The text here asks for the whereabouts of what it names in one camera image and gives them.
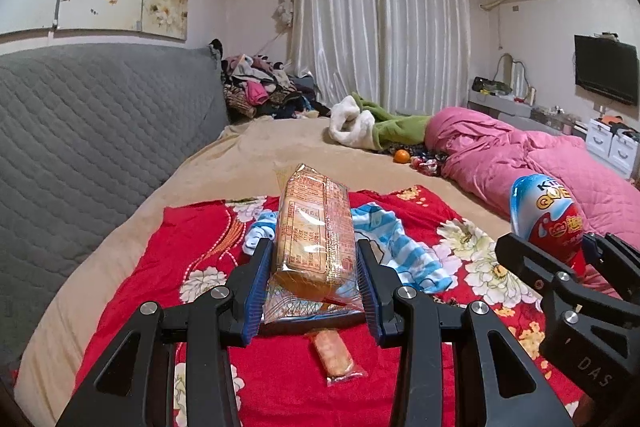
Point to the white drawer cabinet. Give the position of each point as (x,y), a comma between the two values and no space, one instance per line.
(612,142)

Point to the black television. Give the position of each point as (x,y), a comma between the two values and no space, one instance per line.
(607,67)

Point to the red floral blanket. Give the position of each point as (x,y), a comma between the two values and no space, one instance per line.
(280,372)

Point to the pink quilt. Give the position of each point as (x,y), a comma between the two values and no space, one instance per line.
(500,152)

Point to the grey vanity table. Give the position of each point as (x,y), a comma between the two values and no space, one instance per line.
(500,106)

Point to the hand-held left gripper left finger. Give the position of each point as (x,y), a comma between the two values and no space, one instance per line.
(257,287)

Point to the green white plush garment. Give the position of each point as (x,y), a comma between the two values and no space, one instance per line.
(380,127)

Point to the arched vanity mirror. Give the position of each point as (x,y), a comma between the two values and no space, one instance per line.
(511,72)

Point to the pile of clothes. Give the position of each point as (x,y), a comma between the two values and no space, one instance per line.
(260,87)

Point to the grey quilted headboard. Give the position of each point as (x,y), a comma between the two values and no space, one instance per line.
(100,132)

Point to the cake packet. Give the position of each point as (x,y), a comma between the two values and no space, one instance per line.
(310,232)
(334,349)

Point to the blue striped cartoon cloth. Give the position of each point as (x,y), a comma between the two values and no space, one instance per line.
(405,252)

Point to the white curtain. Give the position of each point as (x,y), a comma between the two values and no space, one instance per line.
(380,22)

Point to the white wall pipe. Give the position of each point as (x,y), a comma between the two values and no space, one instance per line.
(500,27)

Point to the red blue toy egg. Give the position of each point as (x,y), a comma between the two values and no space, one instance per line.
(555,217)

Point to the white curtain ornament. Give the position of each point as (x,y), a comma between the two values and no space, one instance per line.
(282,13)

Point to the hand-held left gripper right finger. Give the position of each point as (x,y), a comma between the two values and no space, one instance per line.
(370,292)

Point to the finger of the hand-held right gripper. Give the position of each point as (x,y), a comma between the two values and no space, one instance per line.
(530,257)
(617,257)

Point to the orange fruit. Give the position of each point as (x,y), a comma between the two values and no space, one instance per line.
(401,156)

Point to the black bag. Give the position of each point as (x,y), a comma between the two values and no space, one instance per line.
(487,85)

